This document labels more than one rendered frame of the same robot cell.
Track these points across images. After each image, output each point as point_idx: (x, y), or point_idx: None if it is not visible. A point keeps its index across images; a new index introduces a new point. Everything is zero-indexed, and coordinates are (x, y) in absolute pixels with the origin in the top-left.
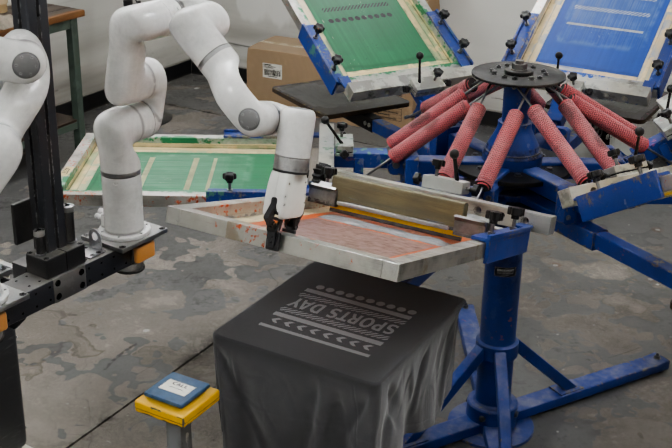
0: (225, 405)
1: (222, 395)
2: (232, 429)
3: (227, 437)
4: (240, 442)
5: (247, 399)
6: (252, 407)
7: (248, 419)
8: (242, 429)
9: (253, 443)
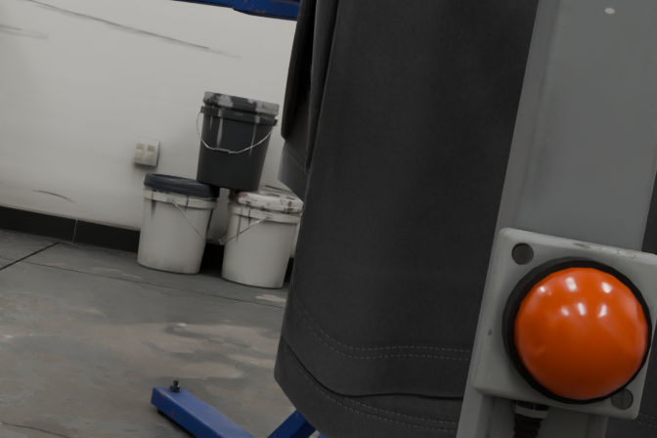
0: (368, 12)
1: None
2: (380, 134)
3: (339, 183)
4: (401, 203)
5: None
6: (512, 6)
7: (467, 79)
8: (423, 135)
9: (466, 201)
